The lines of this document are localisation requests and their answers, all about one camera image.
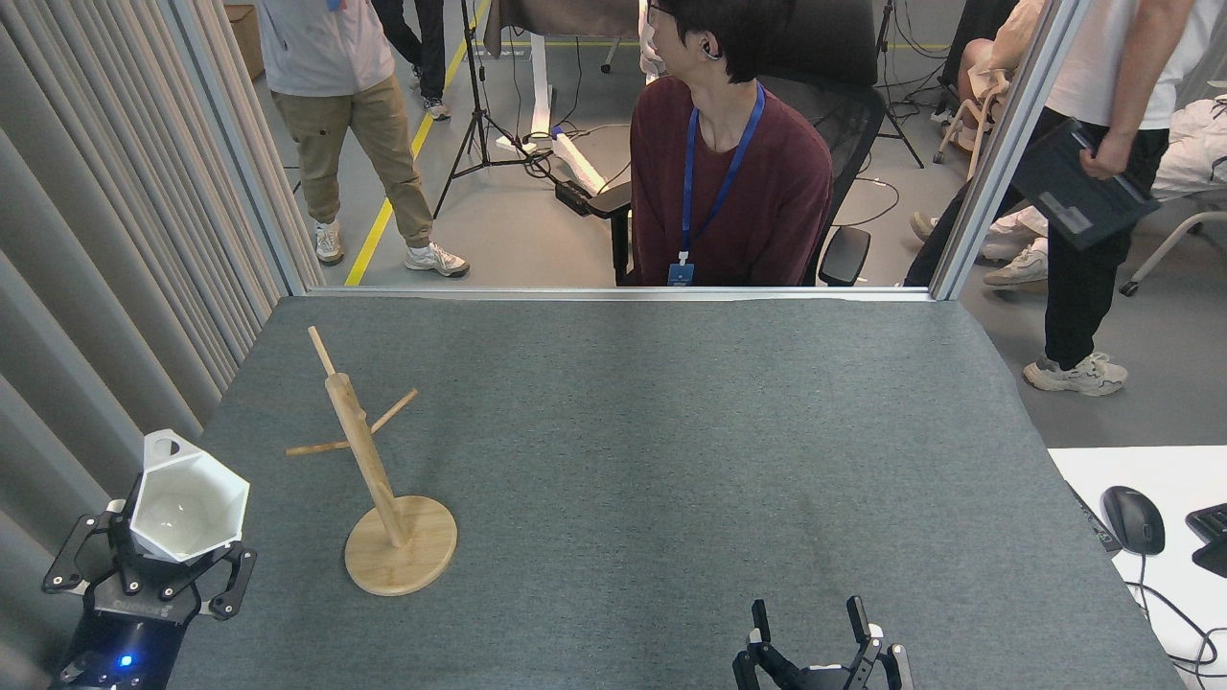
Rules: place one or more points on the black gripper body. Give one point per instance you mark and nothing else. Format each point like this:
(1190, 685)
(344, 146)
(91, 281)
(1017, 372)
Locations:
(824, 678)
(134, 632)

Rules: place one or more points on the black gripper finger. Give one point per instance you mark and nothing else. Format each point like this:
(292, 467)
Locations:
(757, 661)
(72, 561)
(874, 661)
(235, 585)

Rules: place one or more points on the white faceted cup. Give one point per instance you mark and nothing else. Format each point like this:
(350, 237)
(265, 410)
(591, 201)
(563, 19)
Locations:
(187, 508)

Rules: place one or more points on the dark tablet case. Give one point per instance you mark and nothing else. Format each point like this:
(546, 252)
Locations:
(1074, 192)

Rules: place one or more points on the wooden cup storage rack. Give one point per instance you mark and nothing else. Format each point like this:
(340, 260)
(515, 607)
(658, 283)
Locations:
(401, 558)

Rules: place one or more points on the standing person's hand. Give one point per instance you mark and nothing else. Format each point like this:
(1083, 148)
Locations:
(1107, 155)

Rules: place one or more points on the black flat strip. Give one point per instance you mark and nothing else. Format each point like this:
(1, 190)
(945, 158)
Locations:
(1098, 532)

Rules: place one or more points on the grey pleated curtain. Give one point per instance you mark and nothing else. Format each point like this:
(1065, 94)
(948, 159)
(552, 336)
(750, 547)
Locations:
(96, 287)

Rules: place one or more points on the black computer mouse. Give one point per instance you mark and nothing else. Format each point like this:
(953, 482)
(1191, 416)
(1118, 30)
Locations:
(1133, 519)

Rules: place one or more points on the black keyboard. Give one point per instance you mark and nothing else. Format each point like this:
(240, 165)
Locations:
(1210, 539)

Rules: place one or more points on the white side table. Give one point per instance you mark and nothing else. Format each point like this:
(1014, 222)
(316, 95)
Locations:
(1189, 470)

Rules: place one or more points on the standing person with tablet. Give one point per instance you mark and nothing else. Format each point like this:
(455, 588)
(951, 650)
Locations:
(1078, 287)

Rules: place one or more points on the seated person at table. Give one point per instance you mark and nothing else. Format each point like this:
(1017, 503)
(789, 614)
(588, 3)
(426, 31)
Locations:
(748, 192)

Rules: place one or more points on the black power strip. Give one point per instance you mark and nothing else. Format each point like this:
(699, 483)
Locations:
(573, 196)

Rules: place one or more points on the white rolling chair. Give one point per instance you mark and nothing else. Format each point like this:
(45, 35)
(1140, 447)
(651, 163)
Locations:
(1174, 240)

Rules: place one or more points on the person in khaki trousers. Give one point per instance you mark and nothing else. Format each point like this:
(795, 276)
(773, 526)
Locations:
(326, 57)

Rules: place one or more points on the cardboard box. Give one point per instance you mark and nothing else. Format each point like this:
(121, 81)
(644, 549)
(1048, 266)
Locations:
(244, 43)

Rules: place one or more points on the black tripod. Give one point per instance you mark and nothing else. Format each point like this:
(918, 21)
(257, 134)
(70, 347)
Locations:
(476, 96)
(883, 38)

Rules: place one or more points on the black office chair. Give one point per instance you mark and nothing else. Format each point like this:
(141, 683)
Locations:
(844, 105)

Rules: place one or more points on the person in black trousers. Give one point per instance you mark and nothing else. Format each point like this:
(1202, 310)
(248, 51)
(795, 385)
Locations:
(427, 48)

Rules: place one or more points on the seated person in white trousers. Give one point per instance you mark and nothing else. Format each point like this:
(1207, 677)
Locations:
(1198, 144)

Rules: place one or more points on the seated person in beige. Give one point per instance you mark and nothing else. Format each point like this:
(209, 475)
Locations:
(1016, 29)

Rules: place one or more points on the dark cloth desk top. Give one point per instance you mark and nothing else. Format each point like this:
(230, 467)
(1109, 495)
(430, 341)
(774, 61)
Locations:
(566, 19)

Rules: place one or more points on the silver table rail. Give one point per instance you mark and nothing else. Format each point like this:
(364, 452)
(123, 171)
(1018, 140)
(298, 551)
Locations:
(527, 292)

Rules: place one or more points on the silver post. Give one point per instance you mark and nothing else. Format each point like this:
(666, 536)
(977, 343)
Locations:
(1007, 144)

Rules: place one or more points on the white desk frame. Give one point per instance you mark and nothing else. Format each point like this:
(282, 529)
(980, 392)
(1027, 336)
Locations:
(540, 86)

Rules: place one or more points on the pale frame chair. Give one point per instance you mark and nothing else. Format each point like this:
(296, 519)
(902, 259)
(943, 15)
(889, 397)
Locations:
(987, 86)

